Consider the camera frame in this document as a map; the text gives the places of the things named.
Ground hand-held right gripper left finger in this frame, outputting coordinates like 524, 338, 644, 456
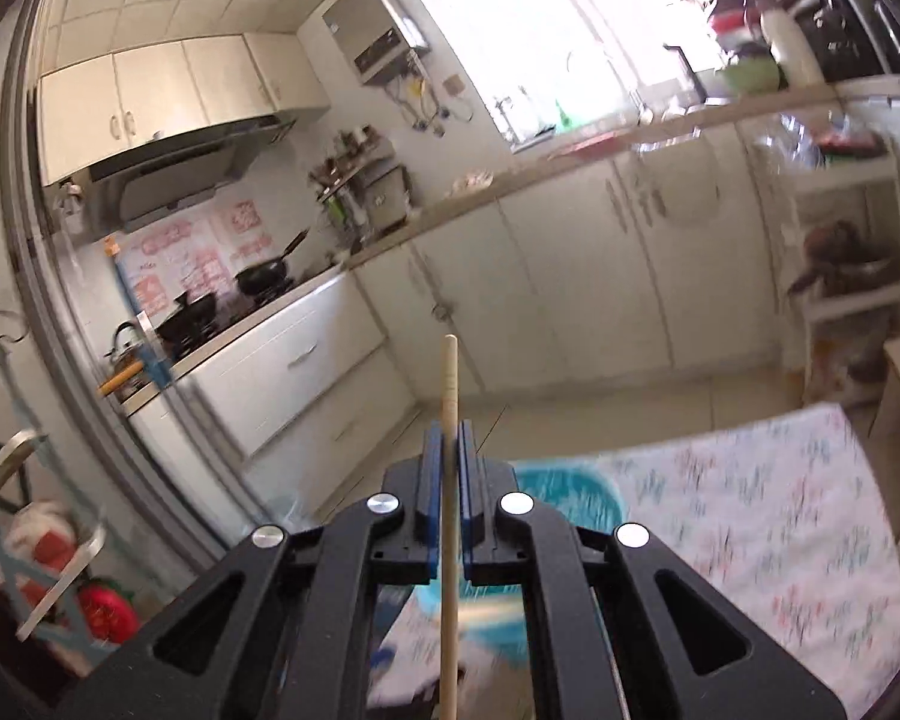
56, 424, 445, 720

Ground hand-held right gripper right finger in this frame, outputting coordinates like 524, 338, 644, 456
461, 424, 848, 720

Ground single wooden chopstick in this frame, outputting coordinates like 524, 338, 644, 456
440, 335, 463, 720

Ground blue perforated plastic basket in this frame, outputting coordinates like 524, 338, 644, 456
412, 461, 623, 683

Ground white cabinets under stove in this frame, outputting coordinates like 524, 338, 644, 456
124, 270, 421, 496

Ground white cabinets under window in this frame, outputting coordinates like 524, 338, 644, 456
345, 120, 788, 391

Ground black wok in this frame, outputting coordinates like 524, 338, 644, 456
236, 229, 310, 295

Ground black cooking pot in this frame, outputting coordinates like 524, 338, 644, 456
156, 291, 218, 342

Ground floral tablecloth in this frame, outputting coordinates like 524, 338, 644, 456
367, 403, 900, 720

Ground stovetop whistling kettle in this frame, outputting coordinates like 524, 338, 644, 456
109, 321, 147, 361

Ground range hood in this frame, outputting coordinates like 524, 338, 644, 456
86, 116, 297, 233

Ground red and white plush toy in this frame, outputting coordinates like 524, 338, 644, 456
4, 502, 76, 586

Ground teal and beige folding shelf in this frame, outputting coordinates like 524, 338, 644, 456
0, 315, 110, 646

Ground dark pot with lid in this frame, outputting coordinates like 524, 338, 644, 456
791, 221, 897, 293

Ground kitchen window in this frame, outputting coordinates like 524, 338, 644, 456
390, 0, 721, 151

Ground sink faucet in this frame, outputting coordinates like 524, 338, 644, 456
664, 41, 698, 102

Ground white upper cabinets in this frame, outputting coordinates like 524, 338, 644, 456
36, 31, 331, 185

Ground white storage cart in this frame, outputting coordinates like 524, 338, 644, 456
746, 112, 900, 406

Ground green bowl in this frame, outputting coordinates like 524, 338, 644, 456
720, 52, 788, 95

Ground white thermos jug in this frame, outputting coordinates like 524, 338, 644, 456
761, 7, 826, 87

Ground wall utensil rack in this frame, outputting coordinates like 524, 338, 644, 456
311, 131, 413, 233

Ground pink wall stickers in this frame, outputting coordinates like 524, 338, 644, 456
131, 199, 278, 316

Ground grey sliding door frame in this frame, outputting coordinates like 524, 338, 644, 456
0, 0, 271, 563

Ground wall water heater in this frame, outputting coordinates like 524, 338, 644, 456
322, 0, 430, 83

